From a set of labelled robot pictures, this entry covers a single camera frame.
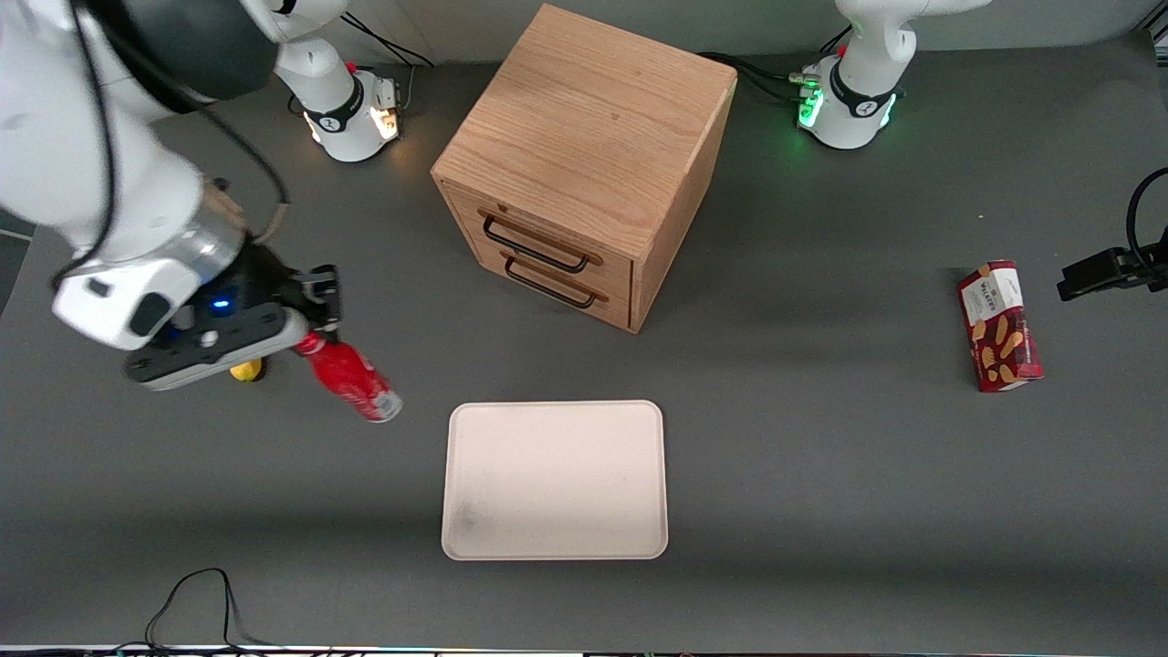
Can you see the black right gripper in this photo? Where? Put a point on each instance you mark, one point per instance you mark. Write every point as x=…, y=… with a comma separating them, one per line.
x=262, y=279

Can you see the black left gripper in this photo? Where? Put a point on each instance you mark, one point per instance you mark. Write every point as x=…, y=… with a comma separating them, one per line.
x=1160, y=253

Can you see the red coke bottle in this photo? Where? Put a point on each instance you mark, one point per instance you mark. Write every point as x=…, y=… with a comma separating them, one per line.
x=351, y=379

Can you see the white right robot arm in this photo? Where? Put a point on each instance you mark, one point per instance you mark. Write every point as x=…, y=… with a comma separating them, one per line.
x=91, y=164

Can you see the beige plastic tray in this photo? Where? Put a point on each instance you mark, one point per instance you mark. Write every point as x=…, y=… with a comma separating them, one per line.
x=555, y=479

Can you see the yellow lemon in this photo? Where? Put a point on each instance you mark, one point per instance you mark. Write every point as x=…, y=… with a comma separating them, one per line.
x=246, y=372

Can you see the red cookie box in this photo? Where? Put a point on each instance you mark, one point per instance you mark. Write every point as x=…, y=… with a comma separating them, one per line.
x=1001, y=328

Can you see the wooden drawer cabinet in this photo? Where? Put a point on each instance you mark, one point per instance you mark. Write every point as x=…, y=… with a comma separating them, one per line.
x=584, y=137

